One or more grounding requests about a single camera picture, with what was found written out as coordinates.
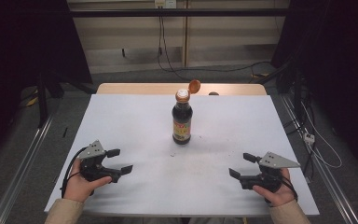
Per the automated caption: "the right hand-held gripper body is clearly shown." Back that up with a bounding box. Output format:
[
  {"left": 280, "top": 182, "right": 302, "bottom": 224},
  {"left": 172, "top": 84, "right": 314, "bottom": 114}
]
[{"left": 238, "top": 150, "right": 302, "bottom": 193}]

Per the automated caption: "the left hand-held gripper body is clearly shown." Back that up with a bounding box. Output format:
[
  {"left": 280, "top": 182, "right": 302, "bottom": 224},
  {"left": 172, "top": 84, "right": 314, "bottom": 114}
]
[{"left": 78, "top": 139, "right": 123, "bottom": 197}]

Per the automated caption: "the dark sauce bottle orange cap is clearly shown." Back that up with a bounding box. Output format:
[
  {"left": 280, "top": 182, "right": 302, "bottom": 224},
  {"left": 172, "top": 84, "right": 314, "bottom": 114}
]
[{"left": 171, "top": 78, "right": 202, "bottom": 146}]

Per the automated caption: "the person's right hand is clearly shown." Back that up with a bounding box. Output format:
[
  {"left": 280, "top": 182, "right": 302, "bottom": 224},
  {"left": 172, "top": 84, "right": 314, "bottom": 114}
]
[{"left": 252, "top": 167, "right": 296, "bottom": 208}]

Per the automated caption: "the person's left hand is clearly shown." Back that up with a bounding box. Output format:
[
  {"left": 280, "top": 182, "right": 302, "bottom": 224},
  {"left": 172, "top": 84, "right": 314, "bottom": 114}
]
[{"left": 62, "top": 158, "right": 114, "bottom": 204}]

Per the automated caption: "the white table board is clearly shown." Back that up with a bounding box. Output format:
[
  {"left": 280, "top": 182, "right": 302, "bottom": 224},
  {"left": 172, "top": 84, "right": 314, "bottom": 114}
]
[{"left": 44, "top": 93, "right": 321, "bottom": 218}]

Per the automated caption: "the white power strip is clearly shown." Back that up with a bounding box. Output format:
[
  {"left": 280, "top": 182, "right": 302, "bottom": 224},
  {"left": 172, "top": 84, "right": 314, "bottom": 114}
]
[{"left": 303, "top": 132, "right": 316, "bottom": 146}]

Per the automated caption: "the black stand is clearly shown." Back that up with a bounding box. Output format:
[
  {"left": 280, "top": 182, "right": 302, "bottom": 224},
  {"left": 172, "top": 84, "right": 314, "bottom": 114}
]
[{"left": 36, "top": 72, "right": 50, "bottom": 129}]

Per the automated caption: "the light wooden table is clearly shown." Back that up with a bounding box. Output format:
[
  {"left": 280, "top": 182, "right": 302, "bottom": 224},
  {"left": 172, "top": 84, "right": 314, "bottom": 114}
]
[{"left": 95, "top": 82, "right": 268, "bottom": 96}]

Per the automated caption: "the black curtain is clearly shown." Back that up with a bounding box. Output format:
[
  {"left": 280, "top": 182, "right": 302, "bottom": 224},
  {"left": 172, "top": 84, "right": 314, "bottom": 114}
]
[
  {"left": 0, "top": 0, "right": 93, "bottom": 171},
  {"left": 269, "top": 0, "right": 358, "bottom": 180}
]

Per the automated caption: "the black horizontal bar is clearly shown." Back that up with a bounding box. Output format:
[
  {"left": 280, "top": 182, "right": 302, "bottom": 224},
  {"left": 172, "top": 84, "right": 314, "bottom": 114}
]
[{"left": 69, "top": 7, "right": 294, "bottom": 19}]

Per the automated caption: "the right hand-held gripper black cable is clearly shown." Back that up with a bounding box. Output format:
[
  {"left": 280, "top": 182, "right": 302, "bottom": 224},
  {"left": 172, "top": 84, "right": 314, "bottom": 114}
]
[{"left": 264, "top": 173, "right": 299, "bottom": 205}]

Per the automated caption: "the hand-held gripper black cable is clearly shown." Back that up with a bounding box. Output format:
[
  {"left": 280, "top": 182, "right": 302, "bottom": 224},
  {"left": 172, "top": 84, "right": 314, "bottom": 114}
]
[
  {"left": 264, "top": 173, "right": 299, "bottom": 205},
  {"left": 60, "top": 146, "right": 89, "bottom": 199}
]

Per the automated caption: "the left hand-held gripper black cable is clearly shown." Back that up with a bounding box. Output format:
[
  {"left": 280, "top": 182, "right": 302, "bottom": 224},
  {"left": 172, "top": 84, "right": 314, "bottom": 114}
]
[{"left": 60, "top": 146, "right": 89, "bottom": 199}]

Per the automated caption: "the silver metal floor rail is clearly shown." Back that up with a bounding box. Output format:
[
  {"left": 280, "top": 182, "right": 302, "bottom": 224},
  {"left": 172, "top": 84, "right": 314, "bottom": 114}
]
[
  {"left": 279, "top": 93, "right": 358, "bottom": 224},
  {"left": 0, "top": 114, "right": 56, "bottom": 224}
]

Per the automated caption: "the white cable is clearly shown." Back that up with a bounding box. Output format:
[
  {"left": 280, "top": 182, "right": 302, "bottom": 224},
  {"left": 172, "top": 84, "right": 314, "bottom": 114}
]
[{"left": 300, "top": 102, "right": 344, "bottom": 170}]

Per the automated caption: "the black wall cable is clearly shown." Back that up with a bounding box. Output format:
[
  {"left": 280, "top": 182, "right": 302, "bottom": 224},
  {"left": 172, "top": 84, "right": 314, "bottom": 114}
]
[{"left": 156, "top": 15, "right": 272, "bottom": 83}]

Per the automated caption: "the white wall socket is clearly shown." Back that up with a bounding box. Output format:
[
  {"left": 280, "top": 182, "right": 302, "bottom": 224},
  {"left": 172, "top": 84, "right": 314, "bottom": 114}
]
[{"left": 154, "top": 0, "right": 178, "bottom": 9}]

